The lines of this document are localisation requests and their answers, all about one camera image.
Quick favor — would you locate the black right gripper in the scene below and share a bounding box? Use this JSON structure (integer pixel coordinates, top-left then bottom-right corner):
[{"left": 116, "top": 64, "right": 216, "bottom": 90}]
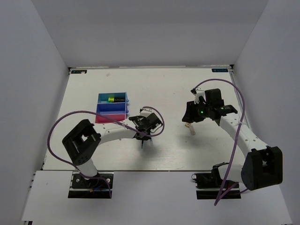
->
[{"left": 182, "top": 99, "right": 212, "bottom": 123}]

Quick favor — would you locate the left corner table label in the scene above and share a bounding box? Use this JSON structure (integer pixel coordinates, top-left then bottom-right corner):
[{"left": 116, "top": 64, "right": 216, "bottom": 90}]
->
[{"left": 71, "top": 70, "right": 87, "bottom": 74}]

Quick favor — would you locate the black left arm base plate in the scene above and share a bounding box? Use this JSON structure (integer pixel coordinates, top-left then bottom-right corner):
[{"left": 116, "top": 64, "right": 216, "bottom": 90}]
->
[{"left": 68, "top": 173, "right": 114, "bottom": 199}]

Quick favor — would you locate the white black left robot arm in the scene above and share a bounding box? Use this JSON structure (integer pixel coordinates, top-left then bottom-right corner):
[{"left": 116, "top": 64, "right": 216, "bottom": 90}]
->
[{"left": 62, "top": 112, "right": 163, "bottom": 187}]

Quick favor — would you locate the yellow cap black highlighter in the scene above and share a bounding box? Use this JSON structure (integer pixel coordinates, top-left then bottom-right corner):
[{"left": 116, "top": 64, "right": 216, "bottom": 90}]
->
[{"left": 108, "top": 97, "right": 126, "bottom": 103}]

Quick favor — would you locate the grey rectangular eraser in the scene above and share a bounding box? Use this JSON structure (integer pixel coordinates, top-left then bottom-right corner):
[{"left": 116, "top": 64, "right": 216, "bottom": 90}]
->
[{"left": 189, "top": 125, "right": 195, "bottom": 135}]

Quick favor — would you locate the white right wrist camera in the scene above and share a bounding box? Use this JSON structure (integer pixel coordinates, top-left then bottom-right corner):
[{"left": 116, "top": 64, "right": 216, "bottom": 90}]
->
[{"left": 191, "top": 88, "right": 206, "bottom": 104}]

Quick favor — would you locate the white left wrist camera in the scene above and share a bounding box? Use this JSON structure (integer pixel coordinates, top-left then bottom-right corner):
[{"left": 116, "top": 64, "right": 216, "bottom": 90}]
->
[{"left": 140, "top": 107, "right": 152, "bottom": 118}]

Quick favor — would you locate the dark blue plastic drawer bin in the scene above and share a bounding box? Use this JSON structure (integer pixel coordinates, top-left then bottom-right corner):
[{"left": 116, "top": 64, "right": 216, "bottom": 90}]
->
[{"left": 96, "top": 102, "right": 128, "bottom": 114}]

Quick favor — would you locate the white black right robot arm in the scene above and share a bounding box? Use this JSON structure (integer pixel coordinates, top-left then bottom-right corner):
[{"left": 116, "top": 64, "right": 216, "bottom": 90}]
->
[{"left": 182, "top": 89, "right": 283, "bottom": 191}]

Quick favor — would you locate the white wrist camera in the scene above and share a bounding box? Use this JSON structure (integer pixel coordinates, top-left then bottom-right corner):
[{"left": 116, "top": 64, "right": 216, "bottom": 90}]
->
[
  {"left": 140, "top": 107, "right": 152, "bottom": 118},
  {"left": 191, "top": 88, "right": 206, "bottom": 104}
]

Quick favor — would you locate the corner table label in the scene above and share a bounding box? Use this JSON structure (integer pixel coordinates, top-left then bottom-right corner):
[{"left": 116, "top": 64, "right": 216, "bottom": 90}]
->
[
  {"left": 211, "top": 68, "right": 228, "bottom": 73},
  {"left": 71, "top": 70, "right": 87, "bottom": 74}
]

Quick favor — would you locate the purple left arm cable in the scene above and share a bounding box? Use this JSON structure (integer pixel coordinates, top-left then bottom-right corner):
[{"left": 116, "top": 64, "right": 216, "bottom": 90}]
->
[{"left": 46, "top": 106, "right": 165, "bottom": 199}]

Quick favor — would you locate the light blue plastic drawer bin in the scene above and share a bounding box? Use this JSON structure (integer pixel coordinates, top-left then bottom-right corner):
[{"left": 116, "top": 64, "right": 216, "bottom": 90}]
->
[{"left": 98, "top": 92, "right": 129, "bottom": 103}]

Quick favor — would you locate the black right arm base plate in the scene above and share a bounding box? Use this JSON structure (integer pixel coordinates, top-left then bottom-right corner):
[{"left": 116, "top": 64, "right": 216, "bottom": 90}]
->
[{"left": 191, "top": 173, "right": 241, "bottom": 200}]

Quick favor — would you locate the right corner table label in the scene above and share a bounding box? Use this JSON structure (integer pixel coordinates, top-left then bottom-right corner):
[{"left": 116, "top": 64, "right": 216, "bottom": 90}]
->
[{"left": 211, "top": 68, "right": 228, "bottom": 73}]

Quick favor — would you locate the pink plastic drawer bin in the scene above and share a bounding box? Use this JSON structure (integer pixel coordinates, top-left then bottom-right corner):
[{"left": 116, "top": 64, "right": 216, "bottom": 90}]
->
[{"left": 95, "top": 114, "right": 127, "bottom": 124}]

